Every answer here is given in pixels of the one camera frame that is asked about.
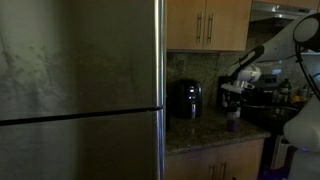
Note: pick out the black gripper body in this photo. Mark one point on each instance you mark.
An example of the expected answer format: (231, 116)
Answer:
(233, 96)

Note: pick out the small dark bottle with label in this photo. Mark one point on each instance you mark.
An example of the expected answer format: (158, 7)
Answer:
(232, 120)

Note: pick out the black air fryer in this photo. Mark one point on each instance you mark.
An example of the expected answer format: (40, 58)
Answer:
(190, 100)

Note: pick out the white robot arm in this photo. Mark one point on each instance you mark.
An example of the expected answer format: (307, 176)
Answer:
(293, 66)

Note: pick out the dark frying pan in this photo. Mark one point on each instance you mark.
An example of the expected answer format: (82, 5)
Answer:
(270, 113)

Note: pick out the dark jar beside stove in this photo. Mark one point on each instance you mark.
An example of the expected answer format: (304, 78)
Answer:
(285, 90)

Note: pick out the wooden lower cabinet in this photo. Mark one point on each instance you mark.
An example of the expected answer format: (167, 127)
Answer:
(243, 160)

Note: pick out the yellow items beside stove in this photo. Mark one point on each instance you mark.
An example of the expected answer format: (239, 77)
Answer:
(299, 95)

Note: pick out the wooden upper cabinet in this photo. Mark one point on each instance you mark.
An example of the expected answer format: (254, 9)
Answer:
(226, 23)

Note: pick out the steel range hood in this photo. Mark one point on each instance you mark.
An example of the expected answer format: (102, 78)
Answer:
(276, 11)

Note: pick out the wooden cabinet above hood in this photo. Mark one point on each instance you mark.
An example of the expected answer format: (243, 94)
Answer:
(293, 2)

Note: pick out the stainless steel fridge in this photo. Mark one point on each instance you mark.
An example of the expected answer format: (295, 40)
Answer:
(83, 66)

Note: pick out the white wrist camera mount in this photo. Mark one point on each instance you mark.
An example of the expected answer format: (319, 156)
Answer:
(235, 88)

